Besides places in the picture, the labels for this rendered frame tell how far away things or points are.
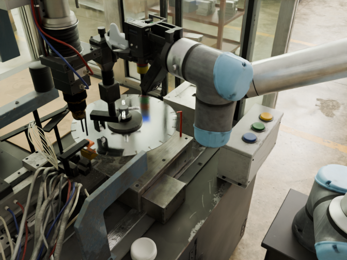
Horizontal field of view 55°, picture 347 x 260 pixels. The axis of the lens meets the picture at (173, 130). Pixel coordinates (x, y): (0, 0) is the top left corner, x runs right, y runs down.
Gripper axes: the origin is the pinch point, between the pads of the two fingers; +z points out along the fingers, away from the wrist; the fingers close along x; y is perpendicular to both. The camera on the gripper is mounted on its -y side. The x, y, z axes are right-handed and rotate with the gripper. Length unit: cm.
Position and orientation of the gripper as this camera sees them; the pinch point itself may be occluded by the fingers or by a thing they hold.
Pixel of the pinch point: (114, 39)
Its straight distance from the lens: 81.5
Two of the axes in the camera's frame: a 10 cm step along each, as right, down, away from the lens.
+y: 0.0, -8.0, -6.0
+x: -6.8, 4.4, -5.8
